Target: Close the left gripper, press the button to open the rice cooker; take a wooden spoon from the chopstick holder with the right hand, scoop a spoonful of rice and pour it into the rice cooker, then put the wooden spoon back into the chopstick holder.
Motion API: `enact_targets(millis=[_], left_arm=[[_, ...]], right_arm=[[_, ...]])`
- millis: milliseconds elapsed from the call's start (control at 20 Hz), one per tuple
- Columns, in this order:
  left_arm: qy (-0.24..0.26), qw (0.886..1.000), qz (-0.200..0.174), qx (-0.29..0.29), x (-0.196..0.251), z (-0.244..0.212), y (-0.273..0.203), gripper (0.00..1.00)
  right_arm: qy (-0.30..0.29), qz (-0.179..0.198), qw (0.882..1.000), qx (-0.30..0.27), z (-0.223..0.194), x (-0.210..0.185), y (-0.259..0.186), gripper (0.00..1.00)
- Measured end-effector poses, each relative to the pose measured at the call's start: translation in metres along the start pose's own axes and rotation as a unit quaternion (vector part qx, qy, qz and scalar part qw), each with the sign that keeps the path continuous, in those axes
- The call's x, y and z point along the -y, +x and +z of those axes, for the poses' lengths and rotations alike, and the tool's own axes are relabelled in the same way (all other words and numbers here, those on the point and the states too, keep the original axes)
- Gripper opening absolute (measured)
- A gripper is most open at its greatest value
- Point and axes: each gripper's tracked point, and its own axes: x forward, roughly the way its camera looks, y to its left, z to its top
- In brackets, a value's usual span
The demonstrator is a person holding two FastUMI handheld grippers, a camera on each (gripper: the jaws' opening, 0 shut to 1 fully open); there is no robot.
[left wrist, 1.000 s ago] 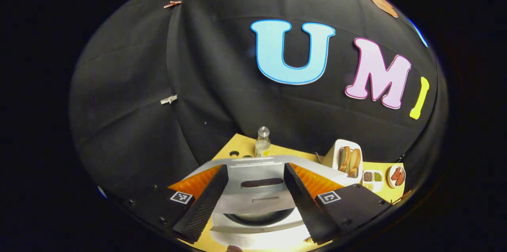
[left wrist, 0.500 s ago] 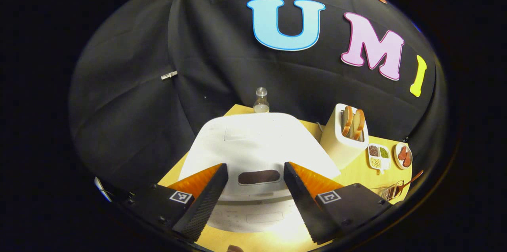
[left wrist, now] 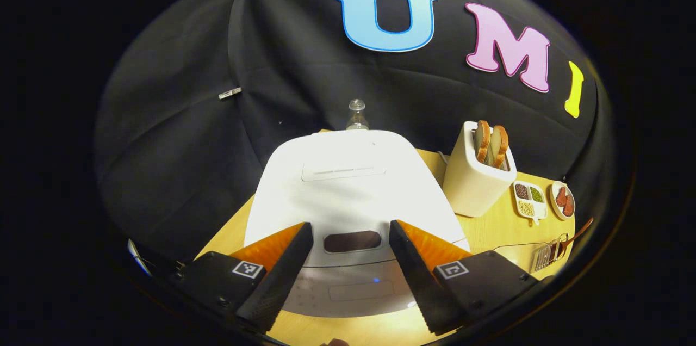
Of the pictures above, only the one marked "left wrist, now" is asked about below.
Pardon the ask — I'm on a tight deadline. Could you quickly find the white toaster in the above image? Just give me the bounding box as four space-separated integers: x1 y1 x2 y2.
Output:
442 121 518 218

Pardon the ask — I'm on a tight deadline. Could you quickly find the white rice cooker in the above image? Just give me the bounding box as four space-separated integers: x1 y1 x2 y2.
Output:
244 129 471 318

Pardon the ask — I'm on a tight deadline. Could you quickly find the white round plate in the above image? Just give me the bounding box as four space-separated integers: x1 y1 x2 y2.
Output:
548 181 576 221

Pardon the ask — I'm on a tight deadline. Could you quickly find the clear glass bottle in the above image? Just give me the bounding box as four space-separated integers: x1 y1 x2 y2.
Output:
346 99 370 131

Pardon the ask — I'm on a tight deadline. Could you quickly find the white divided bean dish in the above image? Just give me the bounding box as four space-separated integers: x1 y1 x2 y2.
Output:
512 180 548 226

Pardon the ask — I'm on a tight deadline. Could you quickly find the black backdrop cloth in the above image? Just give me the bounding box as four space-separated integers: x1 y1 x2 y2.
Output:
94 0 615 260

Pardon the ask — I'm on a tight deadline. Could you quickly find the wire chopstick holder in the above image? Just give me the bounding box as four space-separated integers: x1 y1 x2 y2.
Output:
534 233 569 273

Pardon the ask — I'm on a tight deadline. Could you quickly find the toasted bread slice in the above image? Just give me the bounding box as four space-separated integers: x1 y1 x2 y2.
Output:
491 125 509 169
473 120 491 164

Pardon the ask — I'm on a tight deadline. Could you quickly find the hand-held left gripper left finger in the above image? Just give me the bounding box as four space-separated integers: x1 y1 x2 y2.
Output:
177 221 314 334

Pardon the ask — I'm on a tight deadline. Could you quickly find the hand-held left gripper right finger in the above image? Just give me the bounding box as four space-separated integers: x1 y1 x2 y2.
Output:
388 219 539 336

